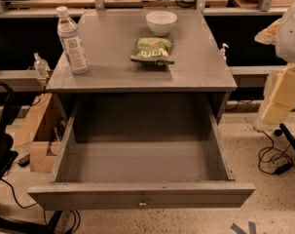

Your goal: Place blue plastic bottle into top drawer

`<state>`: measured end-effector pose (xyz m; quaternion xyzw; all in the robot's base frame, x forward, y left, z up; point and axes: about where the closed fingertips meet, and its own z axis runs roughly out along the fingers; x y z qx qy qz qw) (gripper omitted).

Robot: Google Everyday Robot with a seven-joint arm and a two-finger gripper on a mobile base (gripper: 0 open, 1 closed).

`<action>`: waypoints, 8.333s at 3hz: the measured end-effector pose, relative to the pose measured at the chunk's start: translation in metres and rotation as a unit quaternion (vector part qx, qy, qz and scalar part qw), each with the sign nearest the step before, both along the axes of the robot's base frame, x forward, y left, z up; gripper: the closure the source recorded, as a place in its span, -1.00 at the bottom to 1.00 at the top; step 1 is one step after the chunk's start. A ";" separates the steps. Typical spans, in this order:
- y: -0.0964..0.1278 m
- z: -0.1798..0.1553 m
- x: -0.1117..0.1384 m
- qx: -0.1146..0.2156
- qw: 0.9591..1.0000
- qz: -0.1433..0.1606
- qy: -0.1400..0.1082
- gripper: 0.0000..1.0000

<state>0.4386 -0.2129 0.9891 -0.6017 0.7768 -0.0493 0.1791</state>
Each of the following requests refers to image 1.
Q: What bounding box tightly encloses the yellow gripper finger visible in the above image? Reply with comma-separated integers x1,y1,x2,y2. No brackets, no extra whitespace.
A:
254,19,280,45
261,63,295,125

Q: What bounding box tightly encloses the clear plastic water bottle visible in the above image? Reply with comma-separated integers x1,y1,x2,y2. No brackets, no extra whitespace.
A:
56,6,89,74

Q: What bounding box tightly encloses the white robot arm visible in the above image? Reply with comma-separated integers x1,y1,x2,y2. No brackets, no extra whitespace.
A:
254,2,295,125

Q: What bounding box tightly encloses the small white pump bottle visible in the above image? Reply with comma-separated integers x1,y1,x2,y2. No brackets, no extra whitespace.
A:
219,43,229,61

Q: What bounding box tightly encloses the grey cabinet with top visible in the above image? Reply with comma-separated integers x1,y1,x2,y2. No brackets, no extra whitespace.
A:
47,10,237,118

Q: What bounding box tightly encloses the open grey top drawer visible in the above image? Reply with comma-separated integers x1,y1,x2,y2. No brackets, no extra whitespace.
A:
28,94,255,211

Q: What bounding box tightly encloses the metal drawer knob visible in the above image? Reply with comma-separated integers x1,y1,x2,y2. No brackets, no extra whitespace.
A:
138,197,147,208

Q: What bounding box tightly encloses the clear sanitizer pump bottle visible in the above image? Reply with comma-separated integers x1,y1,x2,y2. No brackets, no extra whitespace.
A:
33,53,50,78

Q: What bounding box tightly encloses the white ceramic bowl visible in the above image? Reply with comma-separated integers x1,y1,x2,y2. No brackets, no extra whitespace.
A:
146,11,177,36

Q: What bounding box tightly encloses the green chip bag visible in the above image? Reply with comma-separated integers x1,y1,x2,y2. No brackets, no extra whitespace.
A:
130,37,175,66

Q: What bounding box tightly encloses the brown cardboard box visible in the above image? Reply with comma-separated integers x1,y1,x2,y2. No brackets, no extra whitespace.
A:
14,94,61,174

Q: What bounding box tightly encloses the black chair frame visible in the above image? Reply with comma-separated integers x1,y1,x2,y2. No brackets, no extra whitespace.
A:
0,82,18,179

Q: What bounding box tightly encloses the black floor cable left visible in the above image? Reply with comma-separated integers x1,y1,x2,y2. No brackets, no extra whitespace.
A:
0,177,82,234

